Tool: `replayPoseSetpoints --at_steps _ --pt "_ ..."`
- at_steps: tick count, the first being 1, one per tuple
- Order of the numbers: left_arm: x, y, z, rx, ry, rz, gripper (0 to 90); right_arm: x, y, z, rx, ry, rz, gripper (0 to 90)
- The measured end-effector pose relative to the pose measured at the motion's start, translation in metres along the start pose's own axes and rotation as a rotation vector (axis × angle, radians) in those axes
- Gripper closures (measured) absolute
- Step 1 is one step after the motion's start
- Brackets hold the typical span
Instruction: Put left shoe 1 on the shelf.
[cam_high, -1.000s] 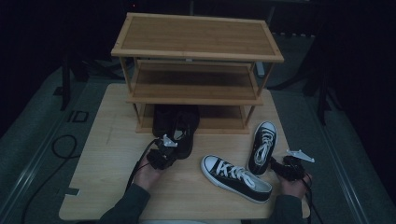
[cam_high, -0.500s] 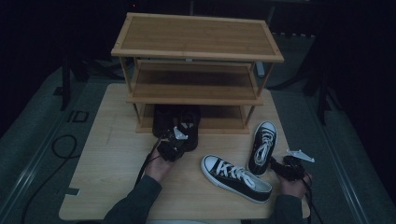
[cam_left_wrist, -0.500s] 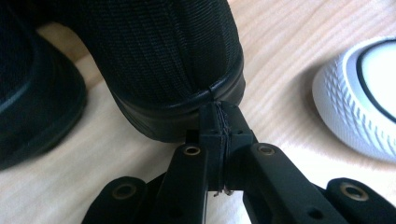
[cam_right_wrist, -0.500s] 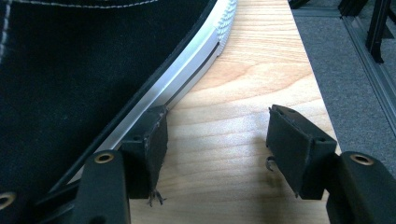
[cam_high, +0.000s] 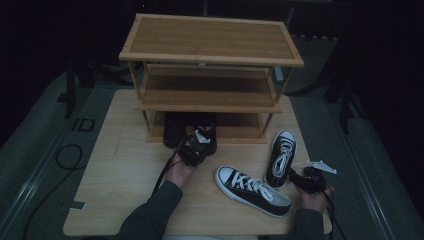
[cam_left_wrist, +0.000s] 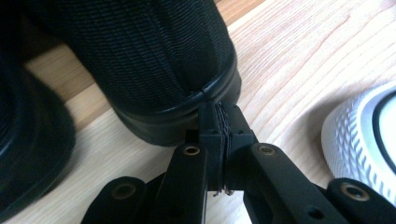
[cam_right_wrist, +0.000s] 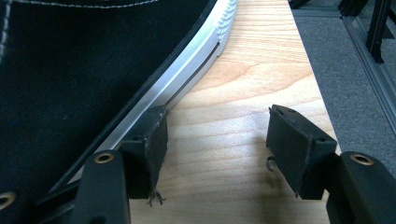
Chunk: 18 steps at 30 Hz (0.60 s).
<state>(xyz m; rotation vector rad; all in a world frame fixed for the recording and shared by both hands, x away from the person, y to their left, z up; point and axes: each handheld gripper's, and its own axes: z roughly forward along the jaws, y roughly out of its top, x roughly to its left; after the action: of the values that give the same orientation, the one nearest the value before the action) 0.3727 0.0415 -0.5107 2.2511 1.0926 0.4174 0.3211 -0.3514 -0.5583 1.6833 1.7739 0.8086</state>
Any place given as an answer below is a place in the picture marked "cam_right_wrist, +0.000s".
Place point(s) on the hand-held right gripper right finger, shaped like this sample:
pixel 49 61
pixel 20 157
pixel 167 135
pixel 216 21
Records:
pixel 299 152

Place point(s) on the black metal stand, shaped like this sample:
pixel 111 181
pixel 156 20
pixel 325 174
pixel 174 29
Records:
pixel 378 31

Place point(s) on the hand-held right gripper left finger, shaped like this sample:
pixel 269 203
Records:
pixel 146 155

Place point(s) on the metal floor rail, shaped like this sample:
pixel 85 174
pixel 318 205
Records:
pixel 373 81

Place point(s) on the black canvas sneaker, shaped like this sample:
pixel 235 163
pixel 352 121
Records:
pixel 77 62

